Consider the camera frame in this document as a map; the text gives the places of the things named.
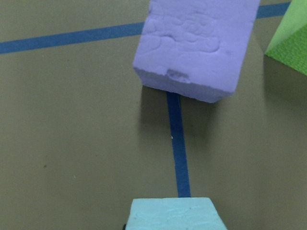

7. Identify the light blue block arm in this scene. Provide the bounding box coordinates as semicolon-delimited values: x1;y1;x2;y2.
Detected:
125;197;226;230

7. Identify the green foam block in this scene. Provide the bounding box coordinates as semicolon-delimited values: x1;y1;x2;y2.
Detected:
265;0;307;75

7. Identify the purple foam block right side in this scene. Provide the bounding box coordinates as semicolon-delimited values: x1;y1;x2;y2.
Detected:
133;0;260;103

